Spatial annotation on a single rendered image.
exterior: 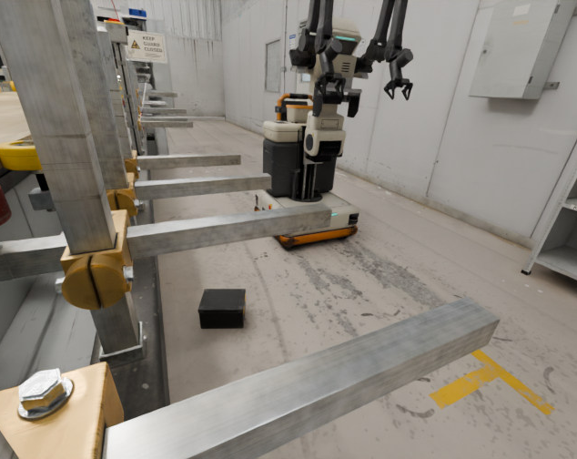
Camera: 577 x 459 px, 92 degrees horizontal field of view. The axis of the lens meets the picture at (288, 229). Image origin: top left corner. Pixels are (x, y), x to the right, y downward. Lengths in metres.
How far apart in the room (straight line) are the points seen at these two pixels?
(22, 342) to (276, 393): 0.52
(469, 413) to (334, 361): 1.18
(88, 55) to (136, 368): 0.43
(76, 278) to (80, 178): 0.09
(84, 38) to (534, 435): 1.58
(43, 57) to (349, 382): 0.31
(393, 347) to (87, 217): 0.28
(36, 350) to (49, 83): 0.43
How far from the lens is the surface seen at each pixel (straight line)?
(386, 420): 1.22
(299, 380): 0.19
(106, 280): 0.31
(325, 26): 1.59
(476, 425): 1.35
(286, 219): 0.40
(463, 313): 0.28
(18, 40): 0.30
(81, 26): 0.55
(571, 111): 2.77
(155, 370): 0.40
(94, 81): 0.54
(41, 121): 0.30
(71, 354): 0.58
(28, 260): 0.39
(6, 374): 0.60
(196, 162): 0.86
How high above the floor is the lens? 1.00
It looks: 26 degrees down
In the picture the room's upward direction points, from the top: 3 degrees clockwise
